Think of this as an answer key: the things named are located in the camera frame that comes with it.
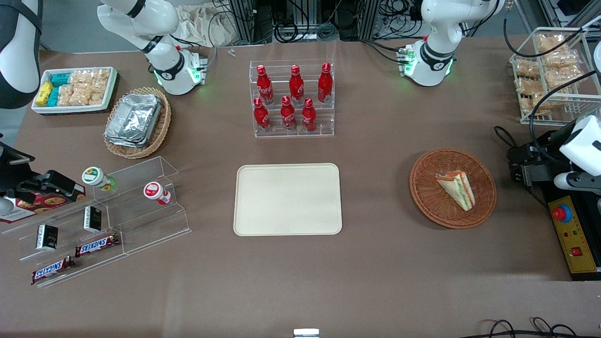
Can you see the small black white box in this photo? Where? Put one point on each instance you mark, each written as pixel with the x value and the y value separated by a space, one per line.
pixel 47 237
pixel 92 219

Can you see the triangle sandwich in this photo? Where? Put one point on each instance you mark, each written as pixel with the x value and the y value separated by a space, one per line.
pixel 458 188

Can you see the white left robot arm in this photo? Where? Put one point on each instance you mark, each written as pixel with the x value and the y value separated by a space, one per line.
pixel 439 28

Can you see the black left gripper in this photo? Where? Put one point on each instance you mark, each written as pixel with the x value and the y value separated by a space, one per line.
pixel 544 151

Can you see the clear acrylic bottle rack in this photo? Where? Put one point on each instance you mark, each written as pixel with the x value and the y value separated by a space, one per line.
pixel 291 133

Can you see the beige plastic tray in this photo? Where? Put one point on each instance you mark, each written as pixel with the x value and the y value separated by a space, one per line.
pixel 287 199

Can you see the aluminium frame post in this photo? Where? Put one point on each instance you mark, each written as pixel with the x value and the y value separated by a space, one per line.
pixel 242 21
pixel 368 19

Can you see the Snickers chocolate bar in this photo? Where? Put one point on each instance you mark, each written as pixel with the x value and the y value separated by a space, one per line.
pixel 97 245
pixel 51 271

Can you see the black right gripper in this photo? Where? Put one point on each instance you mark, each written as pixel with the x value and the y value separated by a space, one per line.
pixel 14 177

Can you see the green lid yogurt cup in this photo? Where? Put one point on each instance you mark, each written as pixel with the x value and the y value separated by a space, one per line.
pixel 94 177

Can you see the oval tan wicker basket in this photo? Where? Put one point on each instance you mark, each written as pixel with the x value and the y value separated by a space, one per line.
pixel 162 126

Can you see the round brown wicker basket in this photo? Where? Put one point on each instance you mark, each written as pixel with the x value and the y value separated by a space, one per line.
pixel 425 188

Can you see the bagged fried snack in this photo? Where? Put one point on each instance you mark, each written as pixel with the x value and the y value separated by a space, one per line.
pixel 547 103
pixel 567 79
pixel 527 68
pixel 554 43
pixel 562 60

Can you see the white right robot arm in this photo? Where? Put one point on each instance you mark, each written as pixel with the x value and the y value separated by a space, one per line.
pixel 141 21

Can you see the yellow snack packet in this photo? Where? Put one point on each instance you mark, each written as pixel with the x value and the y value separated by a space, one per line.
pixel 44 93

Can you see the yellow black emergency stop box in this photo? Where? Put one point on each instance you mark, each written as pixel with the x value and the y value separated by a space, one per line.
pixel 575 239

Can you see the red lid yogurt cup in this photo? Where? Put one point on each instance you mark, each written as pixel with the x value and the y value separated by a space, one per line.
pixel 155 191

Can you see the white rectangular snack bin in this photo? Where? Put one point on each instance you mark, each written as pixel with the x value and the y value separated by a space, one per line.
pixel 70 109

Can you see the clear acrylic stepped shelf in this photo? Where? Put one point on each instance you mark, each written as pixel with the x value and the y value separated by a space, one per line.
pixel 141 220

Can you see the red cola bottle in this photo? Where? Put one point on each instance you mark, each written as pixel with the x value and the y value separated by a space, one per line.
pixel 261 117
pixel 308 117
pixel 288 116
pixel 296 87
pixel 265 87
pixel 325 84

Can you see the white crumpled cloth bag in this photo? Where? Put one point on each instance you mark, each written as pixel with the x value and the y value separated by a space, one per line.
pixel 202 23

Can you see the teal snack packet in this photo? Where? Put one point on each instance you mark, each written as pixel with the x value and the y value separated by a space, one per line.
pixel 60 79
pixel 53 96

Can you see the clear bag of crackers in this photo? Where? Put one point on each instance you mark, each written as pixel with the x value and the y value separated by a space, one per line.
pixel 66 95
pixel 87 96
pixel 80 78
pixel 100 79

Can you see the red chocolate chip cookie box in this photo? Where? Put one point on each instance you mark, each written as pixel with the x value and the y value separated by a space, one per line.
pixel 42 207

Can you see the stack of foil trays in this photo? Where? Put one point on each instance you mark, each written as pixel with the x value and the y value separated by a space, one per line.
pixel 134 119

